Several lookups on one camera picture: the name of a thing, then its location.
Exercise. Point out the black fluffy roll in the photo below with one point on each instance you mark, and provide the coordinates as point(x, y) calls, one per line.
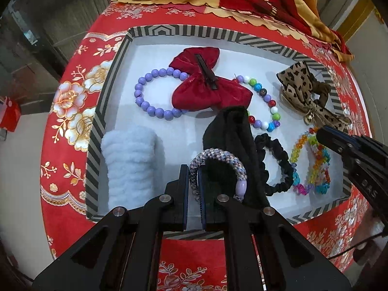
point(227, 133)

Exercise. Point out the red bow hair clip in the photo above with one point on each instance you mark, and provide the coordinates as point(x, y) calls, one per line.
point(188, 91)

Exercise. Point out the striped cardboard box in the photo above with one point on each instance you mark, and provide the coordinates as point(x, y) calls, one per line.
point(182, 31)

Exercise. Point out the person's right hand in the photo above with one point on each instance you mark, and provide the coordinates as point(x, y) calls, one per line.
point(368, 239)

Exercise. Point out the red box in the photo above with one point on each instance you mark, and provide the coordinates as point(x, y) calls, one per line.
point(10, 115)

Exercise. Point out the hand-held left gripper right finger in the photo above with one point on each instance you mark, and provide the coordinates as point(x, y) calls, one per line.
point(202, 200)

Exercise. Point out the red floral tablecloth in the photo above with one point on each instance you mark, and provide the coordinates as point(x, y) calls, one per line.
point(69, 157)

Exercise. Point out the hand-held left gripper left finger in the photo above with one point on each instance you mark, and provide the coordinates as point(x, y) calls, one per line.
point(185, 194)

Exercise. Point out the leopard print bow scrunchie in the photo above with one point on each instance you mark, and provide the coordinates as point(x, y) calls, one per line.
point(297, 78)

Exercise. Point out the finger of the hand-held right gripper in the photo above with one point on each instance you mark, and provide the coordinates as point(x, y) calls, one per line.
point(333, 141)

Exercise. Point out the white fluffy roll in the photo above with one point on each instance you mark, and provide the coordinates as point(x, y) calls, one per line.
point(127, 169)

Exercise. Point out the black scrunchie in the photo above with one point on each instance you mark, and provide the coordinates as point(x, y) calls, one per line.
point(285, 157)

